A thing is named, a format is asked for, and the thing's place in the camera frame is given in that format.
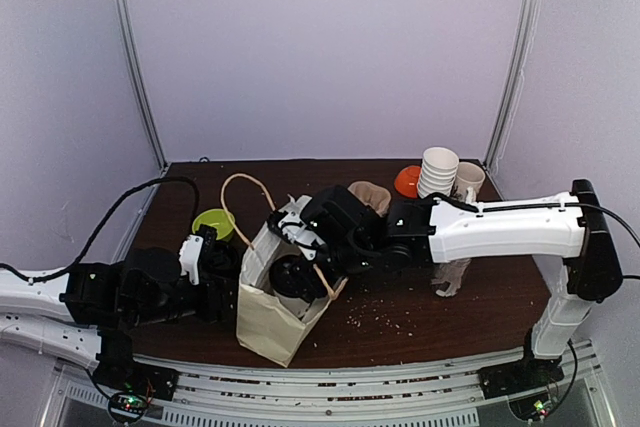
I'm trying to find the stack of black cup lids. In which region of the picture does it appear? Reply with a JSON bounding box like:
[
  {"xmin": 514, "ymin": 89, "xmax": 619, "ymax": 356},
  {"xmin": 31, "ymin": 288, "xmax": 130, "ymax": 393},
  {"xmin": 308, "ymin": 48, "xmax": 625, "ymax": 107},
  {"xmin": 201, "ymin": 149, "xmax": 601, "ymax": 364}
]
[{"xmin": 207, "ymin": 241, "xmax": 241, "ymax": 281}]

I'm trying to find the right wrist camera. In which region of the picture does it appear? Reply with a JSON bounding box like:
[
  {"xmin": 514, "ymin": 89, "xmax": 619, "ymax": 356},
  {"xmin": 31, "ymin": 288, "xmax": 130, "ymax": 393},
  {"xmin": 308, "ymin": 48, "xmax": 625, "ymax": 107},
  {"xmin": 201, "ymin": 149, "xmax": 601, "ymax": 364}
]
[{"xmin": 267, "ymin": 195, "xmax": 325, "ymax": 261}]

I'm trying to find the stack of cardboard cup carriers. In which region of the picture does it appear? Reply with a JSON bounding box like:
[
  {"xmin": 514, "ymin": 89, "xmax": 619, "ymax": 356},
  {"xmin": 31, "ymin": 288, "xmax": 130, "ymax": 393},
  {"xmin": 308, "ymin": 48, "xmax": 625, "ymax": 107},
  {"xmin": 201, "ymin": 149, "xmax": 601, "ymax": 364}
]
[{"xmin": 348, "ymin": 181, "xmax": 392, "ymax": 216}]

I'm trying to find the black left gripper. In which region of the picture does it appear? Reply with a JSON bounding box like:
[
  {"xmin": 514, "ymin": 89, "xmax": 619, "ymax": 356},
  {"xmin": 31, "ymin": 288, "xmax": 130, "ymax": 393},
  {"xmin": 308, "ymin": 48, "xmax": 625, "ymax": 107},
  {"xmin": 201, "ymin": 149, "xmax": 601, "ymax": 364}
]
[{"xmin": 127, "ymin": 270, "xmax": 252, "ymax": 328}]

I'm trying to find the black plastic cup lid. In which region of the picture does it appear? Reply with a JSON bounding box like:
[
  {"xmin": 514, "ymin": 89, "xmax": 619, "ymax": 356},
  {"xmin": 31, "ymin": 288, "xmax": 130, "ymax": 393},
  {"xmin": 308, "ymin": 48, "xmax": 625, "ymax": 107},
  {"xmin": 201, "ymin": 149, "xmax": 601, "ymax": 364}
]
[{"xmin": 269, "ymin": 254, "xmax": 324, "ymax": 302}]

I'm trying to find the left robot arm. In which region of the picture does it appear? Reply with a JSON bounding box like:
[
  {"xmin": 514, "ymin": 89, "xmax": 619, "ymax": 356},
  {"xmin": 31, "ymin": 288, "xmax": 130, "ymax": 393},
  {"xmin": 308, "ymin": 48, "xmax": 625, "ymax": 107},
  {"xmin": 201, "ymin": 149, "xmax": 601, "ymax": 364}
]
[{"xmin": 1, "ymin": 243, "xmax": 239, "ymax": 391}]

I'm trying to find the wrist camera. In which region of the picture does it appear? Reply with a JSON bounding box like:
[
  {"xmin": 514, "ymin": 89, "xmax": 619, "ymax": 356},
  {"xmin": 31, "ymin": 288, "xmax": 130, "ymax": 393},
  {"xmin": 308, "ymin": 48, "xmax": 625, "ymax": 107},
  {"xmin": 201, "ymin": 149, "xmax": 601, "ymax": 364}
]
[
  {"xmin": 179, "ymin": 224, "xmax": 217, "ymax": 286},
  {"xmin": 267, "ymin": 195, "xmax": 325, "ymax": 261}
]

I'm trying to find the stack of white paper cups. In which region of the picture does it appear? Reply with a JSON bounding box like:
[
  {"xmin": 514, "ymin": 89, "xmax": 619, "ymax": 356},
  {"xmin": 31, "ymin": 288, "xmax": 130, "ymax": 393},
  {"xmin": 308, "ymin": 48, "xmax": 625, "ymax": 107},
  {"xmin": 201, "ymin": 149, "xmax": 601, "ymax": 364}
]
[{"xmin": 417, "ymin": 147, "xmax": 459, "ymax": 198}]

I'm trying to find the glass of white wrapped straws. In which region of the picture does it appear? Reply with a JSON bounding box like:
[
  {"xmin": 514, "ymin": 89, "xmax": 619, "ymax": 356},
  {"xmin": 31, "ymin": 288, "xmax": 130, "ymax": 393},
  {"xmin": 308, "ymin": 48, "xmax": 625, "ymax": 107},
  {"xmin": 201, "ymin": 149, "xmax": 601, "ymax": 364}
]
[{"xmin": 431, "ymin": 258, "xmax": 471, "ymax": 298}]

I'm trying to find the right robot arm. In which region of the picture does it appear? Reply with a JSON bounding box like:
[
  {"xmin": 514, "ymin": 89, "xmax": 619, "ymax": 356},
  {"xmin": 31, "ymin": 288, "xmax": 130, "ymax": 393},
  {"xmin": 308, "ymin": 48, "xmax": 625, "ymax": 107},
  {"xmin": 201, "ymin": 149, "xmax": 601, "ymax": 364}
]
[{"xmin": 301, "ymin": 179, "xmax": 623, "ymax": 389}]

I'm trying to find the orange plastic bowl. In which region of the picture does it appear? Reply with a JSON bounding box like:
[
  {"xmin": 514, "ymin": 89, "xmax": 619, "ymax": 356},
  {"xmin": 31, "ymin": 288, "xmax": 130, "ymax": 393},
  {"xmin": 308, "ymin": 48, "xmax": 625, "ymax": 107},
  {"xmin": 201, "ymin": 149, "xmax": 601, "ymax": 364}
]
[{"xmin": 394, "ymin": 165, "xmax": 421, "ymax": 199}]

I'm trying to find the white paper takeout bag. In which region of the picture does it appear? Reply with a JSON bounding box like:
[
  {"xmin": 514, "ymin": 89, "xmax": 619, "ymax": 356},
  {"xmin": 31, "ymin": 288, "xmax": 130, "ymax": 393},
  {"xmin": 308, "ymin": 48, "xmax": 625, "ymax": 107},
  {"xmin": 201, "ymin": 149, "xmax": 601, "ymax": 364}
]
[{"xmin": 220, "ymin": 172, "xmax": 349, "ymax": 369}]

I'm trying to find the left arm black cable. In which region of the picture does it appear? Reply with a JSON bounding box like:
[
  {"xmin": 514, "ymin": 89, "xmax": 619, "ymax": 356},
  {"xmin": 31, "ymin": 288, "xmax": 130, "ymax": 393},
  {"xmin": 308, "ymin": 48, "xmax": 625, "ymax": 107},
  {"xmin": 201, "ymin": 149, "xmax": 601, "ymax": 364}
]
[{"xmin": 0, "ymin": 175, "xmax": 201, "ymax": 283}]

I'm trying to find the ceramic mug with tree print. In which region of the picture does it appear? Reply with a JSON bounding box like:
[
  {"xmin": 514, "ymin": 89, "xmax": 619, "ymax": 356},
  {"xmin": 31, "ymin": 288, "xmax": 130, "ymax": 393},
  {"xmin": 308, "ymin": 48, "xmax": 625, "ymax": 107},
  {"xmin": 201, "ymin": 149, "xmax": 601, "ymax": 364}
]
[{"xmin": 452, "ymin": 162, "xmax": 486, "ymax": 197}]

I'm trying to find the green plastic bowl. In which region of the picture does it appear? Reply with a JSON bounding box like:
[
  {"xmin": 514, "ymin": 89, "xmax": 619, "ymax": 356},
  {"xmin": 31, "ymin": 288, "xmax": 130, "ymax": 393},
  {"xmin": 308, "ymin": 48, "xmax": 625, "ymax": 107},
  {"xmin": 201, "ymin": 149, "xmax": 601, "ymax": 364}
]
[{"xmin": 191, "ymin": 208, "xmax": 235, "ymax": 241}]

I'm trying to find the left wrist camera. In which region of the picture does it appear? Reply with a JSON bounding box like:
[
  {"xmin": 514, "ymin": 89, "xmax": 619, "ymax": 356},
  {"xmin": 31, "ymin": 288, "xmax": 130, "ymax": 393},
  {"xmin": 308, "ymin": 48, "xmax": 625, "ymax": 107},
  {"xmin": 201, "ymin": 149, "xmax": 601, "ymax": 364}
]
[{"xmin": 179, "ymin": 224, "xmax": 217, "ymax": 286}]

